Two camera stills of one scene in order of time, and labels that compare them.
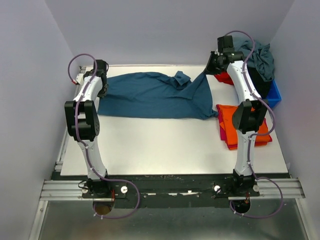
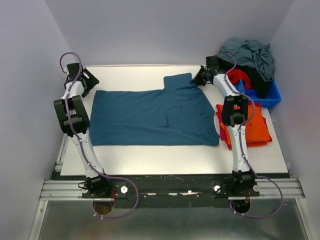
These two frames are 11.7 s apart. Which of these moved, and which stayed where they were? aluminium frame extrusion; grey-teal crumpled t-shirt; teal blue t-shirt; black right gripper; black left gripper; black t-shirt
Moved: black right gripper; teal blue t-shirt; black left gripper
Stayed: grey-teal crumpled t-shirt; black t-shirt; aluminium frame extrusion
